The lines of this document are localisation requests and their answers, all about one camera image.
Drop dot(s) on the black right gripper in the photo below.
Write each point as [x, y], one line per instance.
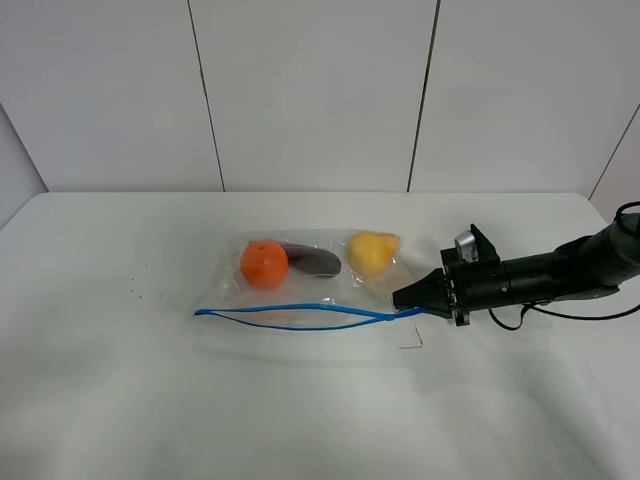
[459, 288]

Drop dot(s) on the clear zip bag blue seal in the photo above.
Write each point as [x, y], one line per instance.
[302, 303]

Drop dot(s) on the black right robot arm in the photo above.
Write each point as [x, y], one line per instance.
[587, 268]

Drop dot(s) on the yellow pear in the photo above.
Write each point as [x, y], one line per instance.
[371, 253]

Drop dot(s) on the dark purple eggplant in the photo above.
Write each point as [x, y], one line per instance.
[312, 261]

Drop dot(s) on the orange fruit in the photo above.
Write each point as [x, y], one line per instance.
[264, 264]

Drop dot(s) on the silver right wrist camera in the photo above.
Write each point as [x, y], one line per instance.
[466, 248]

